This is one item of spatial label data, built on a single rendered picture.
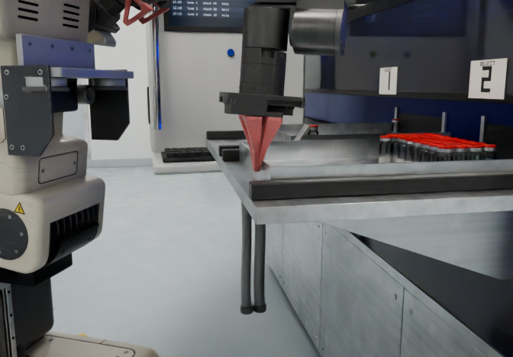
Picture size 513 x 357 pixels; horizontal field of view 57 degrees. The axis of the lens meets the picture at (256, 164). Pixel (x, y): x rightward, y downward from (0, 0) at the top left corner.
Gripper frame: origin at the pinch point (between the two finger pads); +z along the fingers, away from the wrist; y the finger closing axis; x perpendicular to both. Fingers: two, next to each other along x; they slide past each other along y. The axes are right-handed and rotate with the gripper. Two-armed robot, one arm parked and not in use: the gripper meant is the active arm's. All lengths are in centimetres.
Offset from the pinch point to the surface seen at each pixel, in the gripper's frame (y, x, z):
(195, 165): -4, 66, 11
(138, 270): -25, 195, 92
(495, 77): 36.9, 5.4, -14.0
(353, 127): 35, 54, -2
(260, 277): 23, 99, 57
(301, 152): 11.6, 19.7, 0.7
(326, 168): 7.5, -5.9, -0.8
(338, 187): 8.5, -8.0, 1.1
